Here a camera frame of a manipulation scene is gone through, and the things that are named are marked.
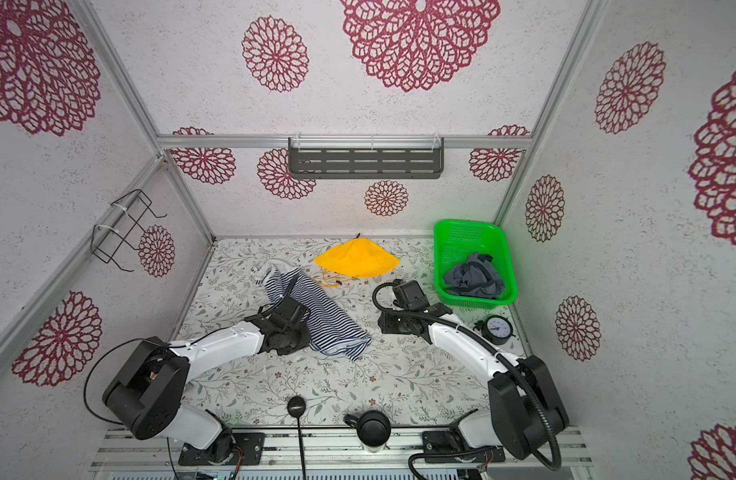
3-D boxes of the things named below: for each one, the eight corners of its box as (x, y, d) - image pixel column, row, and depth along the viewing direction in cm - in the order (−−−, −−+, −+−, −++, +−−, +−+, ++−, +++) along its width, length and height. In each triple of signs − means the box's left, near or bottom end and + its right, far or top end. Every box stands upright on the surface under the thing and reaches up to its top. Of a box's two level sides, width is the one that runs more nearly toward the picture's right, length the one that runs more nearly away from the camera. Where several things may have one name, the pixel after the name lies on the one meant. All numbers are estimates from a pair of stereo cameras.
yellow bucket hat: (341, 295, 106) (340, 291, 104) (315, 261, 116) (314, 256, 114) (399, 264, 115) (399, 259, 113) (370, 234, 125) (370, 230, 123)
